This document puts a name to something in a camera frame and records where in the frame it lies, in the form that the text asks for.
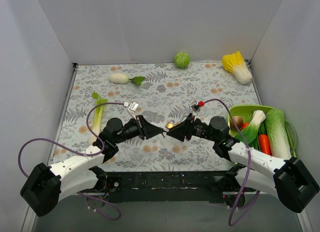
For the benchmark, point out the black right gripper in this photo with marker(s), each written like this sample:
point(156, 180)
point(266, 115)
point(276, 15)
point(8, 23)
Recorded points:
point(188, 127)

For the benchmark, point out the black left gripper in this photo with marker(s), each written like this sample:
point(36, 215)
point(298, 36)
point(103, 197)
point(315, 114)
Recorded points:
point(141, 127)

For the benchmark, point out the large brass padlock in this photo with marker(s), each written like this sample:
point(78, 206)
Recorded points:
point(182, 119)

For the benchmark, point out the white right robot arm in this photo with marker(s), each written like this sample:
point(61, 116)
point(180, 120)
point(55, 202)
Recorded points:
point(286, 179)

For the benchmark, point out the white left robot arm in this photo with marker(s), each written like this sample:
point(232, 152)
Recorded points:
point(47, 185)

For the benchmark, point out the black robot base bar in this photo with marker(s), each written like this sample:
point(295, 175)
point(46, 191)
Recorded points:
point(191, 186)

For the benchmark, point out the small brass padlock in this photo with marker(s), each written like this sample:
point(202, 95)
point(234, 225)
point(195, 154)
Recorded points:
point(170, 124)

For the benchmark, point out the floral table mat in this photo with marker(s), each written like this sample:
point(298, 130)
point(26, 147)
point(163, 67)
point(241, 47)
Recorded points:
point(164, 95)

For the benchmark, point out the green toy celery stalk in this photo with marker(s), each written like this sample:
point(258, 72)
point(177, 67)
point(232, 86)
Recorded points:
point(98, 112)

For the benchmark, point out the brown toy onion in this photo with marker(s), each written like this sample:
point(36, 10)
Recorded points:
point(236, 122)

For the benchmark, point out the white toy radish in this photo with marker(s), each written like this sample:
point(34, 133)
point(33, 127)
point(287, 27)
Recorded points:
point(121, 78)

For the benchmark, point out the green plastic basket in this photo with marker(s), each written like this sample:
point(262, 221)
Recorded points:
point(246, 112)

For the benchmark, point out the toy bok choy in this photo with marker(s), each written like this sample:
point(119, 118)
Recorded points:
point(250, 132)

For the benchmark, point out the orange toy carrot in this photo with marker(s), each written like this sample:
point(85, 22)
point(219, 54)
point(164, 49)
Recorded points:
point(264, 144)

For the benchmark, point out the yellow toy napa cabbage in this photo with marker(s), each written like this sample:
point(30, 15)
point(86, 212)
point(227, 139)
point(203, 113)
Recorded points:
point(236, 65)

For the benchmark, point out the green toy napa cabbage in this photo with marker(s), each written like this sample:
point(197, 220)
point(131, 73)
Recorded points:
point(277, 135)

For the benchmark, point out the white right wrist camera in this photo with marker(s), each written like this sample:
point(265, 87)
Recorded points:
point(196, 107)

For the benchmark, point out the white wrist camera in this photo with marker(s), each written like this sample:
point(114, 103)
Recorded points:
point(131, 108)
point(196, 107)

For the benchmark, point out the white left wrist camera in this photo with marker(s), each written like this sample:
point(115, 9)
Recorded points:
point(131, 108)

